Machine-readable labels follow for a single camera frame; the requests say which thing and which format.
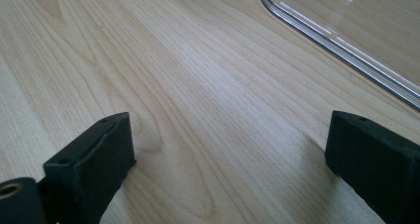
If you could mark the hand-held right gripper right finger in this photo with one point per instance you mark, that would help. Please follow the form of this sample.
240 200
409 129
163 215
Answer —
376 164

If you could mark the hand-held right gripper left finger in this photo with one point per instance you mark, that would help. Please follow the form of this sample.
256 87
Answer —
89 171

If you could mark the clear plastic container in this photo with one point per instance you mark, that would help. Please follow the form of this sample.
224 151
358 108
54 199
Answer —
346 49

